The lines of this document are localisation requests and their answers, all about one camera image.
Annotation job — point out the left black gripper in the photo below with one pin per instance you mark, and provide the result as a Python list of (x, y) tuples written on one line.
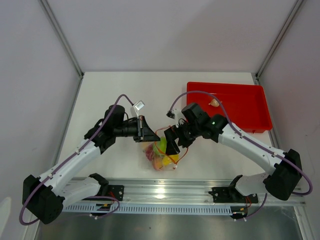
[(144, 133)]

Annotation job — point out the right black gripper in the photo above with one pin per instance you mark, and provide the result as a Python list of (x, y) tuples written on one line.
[(172, 148)]

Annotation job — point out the green apple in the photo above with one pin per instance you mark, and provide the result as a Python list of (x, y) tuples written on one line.
[(159, 147)]

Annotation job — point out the yellow pear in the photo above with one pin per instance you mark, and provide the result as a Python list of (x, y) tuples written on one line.
[(170, 159)]

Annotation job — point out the clear orange-zip bag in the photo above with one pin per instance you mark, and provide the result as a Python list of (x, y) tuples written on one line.
[(171, 167)]

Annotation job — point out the garlic bulb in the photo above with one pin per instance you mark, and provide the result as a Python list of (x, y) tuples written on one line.
[(214, 103)]

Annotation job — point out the red grape bunch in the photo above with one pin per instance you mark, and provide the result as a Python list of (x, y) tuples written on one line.
[(149, 152)]

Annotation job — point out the pink peach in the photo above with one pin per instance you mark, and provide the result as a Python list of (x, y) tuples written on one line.
[(157, 165)]

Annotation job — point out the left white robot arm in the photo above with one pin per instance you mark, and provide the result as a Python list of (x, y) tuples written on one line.
[(45, 196)]

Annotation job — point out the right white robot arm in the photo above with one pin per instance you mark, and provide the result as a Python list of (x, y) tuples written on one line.
[(281, 169)]

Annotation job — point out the red plastic tray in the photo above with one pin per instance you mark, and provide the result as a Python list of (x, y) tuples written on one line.
[(245, 105)]

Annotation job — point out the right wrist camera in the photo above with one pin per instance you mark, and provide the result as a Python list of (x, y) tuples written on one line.
[(174, 114)]

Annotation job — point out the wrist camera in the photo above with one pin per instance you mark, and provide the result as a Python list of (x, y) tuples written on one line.
[(136, 108), (174, 114)]

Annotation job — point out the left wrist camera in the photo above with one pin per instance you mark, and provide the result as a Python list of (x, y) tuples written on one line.
[(136, 108)]

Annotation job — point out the aluminium mounting rail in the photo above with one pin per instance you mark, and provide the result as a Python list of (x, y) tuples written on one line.
[(168, 191)]

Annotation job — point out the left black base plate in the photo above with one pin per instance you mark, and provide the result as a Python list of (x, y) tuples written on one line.
[(116, 191)]

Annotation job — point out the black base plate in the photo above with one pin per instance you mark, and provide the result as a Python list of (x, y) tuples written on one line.
[(116, 191), (226, 195)]

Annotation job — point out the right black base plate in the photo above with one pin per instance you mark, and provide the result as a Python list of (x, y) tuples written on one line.
[(226, 195)]

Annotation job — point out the white slotted cable duct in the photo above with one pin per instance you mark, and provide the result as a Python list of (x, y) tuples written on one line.
[(175, 209)]

